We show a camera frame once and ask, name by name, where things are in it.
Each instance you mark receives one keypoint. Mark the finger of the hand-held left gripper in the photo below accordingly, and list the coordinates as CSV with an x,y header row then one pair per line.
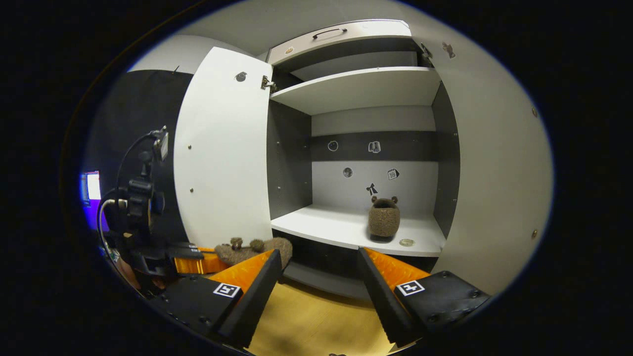
x,y
193,266

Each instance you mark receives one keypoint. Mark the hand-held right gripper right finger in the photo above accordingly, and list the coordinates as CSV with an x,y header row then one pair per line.
x,y
381,301

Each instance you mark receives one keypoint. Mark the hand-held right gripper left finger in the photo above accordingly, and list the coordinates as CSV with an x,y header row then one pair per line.
x,y
259,296

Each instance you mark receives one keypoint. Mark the brown fuzzy shoe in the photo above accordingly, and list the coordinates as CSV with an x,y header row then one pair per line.
x,y
242,253
383,220

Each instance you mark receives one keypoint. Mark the white shoe cabinet door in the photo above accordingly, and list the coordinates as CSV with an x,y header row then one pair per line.
x,y
494,173
222,148

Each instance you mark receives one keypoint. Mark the white shoe cabinet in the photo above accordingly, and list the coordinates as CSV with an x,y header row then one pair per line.
x,y
326,193

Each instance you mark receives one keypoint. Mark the white cabinet shelf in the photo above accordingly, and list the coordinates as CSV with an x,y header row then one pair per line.
x,y
356,89
326,225

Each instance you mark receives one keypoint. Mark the beige cabinet drawer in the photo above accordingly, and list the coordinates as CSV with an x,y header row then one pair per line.
x,y
371,34

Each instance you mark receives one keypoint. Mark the lit monitor screen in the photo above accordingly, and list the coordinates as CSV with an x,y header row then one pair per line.
x,y
93,187

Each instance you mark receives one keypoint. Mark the small round disc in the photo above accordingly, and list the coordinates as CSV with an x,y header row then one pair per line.
x,y
406,243

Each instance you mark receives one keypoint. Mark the black backdrop cloth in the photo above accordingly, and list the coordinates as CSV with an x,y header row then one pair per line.
x,y
128,109

